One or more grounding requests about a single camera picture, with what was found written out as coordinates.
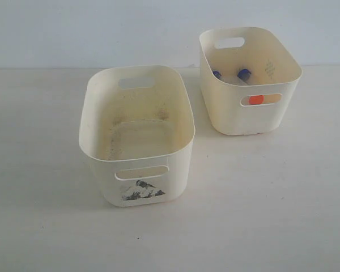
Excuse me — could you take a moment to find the blue-capped tube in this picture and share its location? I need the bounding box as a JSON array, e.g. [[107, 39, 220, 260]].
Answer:
[[212, 70, 222, 80], [237, 69, 252, 85]]

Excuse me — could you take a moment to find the orange-capped tube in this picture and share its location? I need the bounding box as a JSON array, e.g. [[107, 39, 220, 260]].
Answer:
[[241, 94, 281, 106]]

